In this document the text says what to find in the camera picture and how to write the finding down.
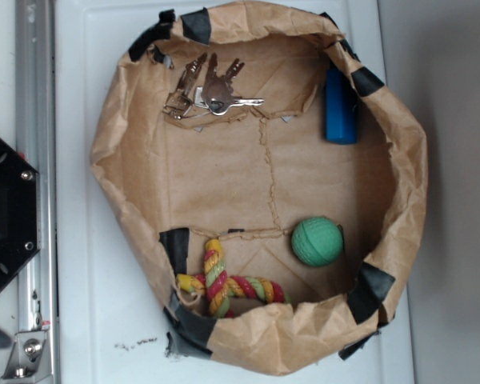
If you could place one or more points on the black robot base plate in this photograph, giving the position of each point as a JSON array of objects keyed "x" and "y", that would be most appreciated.
[{"x": 18, "y": 213}]

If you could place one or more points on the colourful rope toy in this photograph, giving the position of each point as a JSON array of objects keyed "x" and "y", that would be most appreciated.
[{"x": 218, "y": 287}]

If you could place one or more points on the blue plastic cylinder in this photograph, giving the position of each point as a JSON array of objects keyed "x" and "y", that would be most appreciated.
[{"x": 341, "y": 101}]

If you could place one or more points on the brown paper bag bin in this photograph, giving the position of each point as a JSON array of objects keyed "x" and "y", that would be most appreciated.
[{"x": 247, "y": 178}]

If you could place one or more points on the aluminium rail frame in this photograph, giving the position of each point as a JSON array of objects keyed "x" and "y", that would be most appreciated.
[{"x": 35, "y": 138}]

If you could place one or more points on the silver key bunch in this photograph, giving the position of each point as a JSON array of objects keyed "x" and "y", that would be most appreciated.
[{"x": 216, "y": 95}]

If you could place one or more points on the silver corner bracket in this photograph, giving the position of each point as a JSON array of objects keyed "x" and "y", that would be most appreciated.
[{"x": 29, "y": 360}]

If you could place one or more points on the green rubber ball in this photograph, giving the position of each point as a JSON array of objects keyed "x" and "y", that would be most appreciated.
[{"x": 317, "y": 241}]

